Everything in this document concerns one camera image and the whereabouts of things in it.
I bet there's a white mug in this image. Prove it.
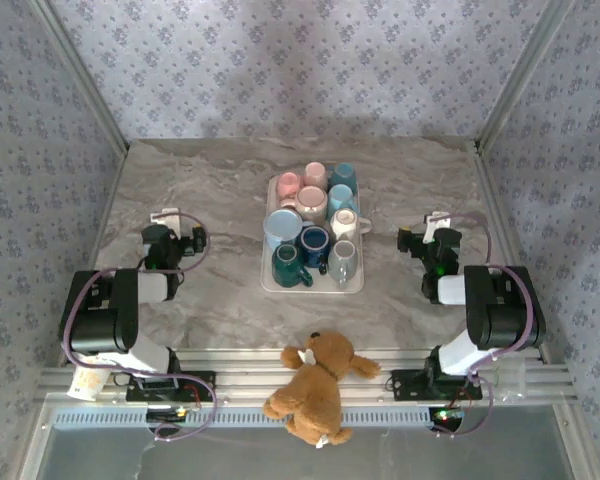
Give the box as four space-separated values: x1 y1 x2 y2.
329 208 373 244

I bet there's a grey mug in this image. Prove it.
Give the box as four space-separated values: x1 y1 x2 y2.
327 239 359 290

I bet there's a small light blue mug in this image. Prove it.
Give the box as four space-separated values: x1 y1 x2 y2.
326 183 360 219

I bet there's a large light blue mug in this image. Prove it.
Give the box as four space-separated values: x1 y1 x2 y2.
263 208 305 254

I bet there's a dark blue mug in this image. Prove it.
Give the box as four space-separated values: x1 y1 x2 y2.
298 224 334 275

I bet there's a dark green mug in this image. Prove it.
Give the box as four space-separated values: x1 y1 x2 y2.
271 243 314 289

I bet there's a pink beige speckled mug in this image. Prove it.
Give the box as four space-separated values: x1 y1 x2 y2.
278 185 329 226

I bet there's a saturated pink faceted mug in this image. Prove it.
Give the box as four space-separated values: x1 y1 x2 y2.
275 172 304 201

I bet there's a pale pink tall mug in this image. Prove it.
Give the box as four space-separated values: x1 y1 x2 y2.
302 162 330 191

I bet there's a teal dotted mug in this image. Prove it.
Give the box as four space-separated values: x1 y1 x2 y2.
328 162 357 194

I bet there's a white plastic tray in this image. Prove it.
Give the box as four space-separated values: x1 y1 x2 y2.
259 174 366 295

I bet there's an instant noodle cup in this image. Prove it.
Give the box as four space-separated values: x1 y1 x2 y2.
65 352 116 403

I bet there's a small circuit board with LEDs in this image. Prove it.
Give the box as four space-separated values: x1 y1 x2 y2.
428 407 467 424
146 407 189 422

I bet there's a brown teddy bear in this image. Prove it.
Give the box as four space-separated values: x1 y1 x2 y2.
262 330 383 449

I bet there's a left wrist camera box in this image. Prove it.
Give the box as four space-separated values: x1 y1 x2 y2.
149 207 182 237

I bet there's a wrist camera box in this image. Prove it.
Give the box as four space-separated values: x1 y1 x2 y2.
423 212 452 241
149 207 182 237

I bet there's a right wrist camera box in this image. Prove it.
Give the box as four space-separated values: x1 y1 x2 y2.
423 212 452 241

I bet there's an aluminium rail frame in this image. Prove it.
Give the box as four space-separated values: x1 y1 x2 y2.
34 347 579 406

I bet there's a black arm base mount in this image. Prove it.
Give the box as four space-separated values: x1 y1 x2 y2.
125 369 217 403
390 367 484 401

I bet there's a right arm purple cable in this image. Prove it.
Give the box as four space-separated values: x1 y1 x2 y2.
432 212 537 439

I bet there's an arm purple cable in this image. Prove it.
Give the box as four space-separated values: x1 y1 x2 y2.
432 212 537 439
61 210 220 442

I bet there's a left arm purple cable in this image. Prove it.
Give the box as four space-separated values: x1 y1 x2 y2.
61 210 220 442

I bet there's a slotted grey cable duct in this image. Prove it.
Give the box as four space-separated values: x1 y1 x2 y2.
47 405 461 431

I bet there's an aluminium frame post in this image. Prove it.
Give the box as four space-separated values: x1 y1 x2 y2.
476 0 580 154
29 0 131 154

